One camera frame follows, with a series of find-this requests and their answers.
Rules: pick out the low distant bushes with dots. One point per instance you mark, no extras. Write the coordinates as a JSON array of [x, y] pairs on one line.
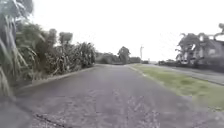
[[106, 58]]

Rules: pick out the lone round tree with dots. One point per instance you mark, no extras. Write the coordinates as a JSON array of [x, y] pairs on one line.
[[124, 54]]

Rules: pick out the pale pole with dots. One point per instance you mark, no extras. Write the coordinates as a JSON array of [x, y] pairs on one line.
[[141, 52]]

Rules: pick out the grey asphalt road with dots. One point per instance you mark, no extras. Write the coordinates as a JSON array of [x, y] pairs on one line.
[[106, 96]]

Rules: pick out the row of bushes and trees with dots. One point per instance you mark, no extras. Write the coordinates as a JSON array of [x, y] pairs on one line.
[[63, 56]]

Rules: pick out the dark hedge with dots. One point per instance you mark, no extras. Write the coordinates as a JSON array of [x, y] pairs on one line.
[[166, 62]]

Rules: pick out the narrow grass verge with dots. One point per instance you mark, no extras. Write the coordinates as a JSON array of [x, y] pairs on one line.
[[56, 78]]

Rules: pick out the wide grass strip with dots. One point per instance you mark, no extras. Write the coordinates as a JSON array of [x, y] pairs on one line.
[[180, 83]]

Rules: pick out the trees beside grey house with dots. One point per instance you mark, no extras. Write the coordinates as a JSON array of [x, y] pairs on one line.
[[187, 46]]

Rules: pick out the grey side road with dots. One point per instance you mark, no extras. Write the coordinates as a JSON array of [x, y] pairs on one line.
[[206, 76]]

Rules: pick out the grey house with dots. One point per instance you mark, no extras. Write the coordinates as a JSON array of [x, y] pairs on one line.
[[213, 53]]

